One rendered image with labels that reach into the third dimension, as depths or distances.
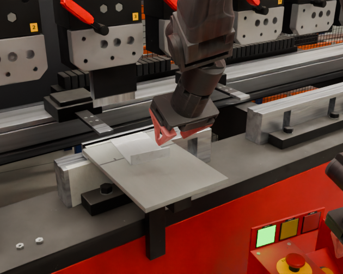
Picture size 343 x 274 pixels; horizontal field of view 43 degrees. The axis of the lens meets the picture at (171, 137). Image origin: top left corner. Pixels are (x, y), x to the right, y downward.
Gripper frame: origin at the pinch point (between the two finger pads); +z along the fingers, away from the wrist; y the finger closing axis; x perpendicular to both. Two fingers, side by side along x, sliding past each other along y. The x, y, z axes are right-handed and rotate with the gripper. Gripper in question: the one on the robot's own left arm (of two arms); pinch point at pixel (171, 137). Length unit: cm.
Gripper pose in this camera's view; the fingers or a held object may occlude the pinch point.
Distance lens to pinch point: 79.5
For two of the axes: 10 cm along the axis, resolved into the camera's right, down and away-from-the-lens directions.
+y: -8.4, 2.4, -4.9
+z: -2.8, 5.9, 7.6
